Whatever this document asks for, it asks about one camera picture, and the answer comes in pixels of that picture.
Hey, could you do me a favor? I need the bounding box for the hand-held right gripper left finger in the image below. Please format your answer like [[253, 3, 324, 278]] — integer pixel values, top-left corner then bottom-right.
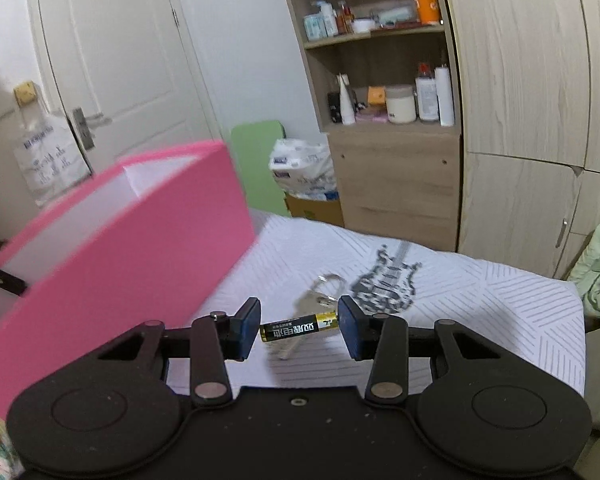
[[96, 296, 262, 408]]

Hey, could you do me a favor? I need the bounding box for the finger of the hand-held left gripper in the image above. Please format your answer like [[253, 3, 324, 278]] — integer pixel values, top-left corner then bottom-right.
[[0, 255, 29, 297]]

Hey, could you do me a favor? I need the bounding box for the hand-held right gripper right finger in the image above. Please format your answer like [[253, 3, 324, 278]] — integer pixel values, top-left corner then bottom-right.
[[339, 295, 506, 406]]

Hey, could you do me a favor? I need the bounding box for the bunch of keys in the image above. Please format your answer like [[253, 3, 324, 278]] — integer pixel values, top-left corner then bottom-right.
[[272, 272, 348, 361]]

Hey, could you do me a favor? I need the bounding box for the black and gold battery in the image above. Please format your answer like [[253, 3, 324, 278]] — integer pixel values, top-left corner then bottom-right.
[[259, 311, 340, 343]]

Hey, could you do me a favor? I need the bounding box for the pink cardboard box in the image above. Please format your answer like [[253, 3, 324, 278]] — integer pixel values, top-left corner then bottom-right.
[[0, 140, 257, 418]]

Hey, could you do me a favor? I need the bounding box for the brown cardboard box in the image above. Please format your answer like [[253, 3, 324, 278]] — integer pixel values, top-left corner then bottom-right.
[[284, 192, 345, 228]]

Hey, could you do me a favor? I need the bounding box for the white plastic bag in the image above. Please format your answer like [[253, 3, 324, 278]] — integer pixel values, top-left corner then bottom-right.
[[12, 110, 93, 208]]

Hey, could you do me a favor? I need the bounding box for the wooden shelving unit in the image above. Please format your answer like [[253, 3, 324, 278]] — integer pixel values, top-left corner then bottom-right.
[[275, 0, 463, 253]]

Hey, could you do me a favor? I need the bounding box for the green folding table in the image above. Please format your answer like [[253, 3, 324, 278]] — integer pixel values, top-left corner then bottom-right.
[[230, 120, 292, 218]]

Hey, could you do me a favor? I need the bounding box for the toilet paper pack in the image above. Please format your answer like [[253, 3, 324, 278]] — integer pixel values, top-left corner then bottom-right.
[[268, 137, 338, 202]]

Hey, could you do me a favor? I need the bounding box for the white tube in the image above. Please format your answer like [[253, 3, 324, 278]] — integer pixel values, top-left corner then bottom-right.
[[336, 74, 357, 126]]

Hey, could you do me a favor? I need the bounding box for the large white jar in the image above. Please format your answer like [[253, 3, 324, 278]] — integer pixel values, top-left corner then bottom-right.
[[384, 85, 418, 124]]

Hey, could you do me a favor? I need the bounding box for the white labelled bottle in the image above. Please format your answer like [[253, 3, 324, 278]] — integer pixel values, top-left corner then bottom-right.
[[415, 62, 440, 123]]

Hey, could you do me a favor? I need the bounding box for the plain white bottle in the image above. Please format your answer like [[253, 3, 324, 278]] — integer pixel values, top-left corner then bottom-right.
[[434, 62, 456, 127]]

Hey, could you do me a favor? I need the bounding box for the white door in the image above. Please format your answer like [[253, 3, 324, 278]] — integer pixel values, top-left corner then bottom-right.
[[32, 0, 221, 181]]

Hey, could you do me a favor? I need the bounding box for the light wooden wardrobe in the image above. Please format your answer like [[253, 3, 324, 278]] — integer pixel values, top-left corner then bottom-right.
[[437, 0, 600, 281]]

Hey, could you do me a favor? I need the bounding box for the light blue small box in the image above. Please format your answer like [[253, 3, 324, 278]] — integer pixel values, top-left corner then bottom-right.
[[303, 14, 328, 39]]

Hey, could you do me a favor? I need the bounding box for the brown small bottle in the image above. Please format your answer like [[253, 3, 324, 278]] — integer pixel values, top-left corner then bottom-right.
[[336, 1, 355, 35]]

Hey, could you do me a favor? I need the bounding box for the white pump bottle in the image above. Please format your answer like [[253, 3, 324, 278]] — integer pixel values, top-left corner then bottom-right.
[[315, 0, 340, 37]]

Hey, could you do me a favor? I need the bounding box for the face mask pack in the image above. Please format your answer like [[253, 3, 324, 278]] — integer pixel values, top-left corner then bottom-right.
[[367, 2, 416, 26]]

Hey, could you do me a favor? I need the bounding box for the orange paper cup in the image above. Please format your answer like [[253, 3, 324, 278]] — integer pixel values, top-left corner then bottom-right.
[[409, 0, 441, 26]]

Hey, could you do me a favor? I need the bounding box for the metal door handle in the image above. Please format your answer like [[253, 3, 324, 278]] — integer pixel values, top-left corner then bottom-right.
[[70, 106, 112, 151]]

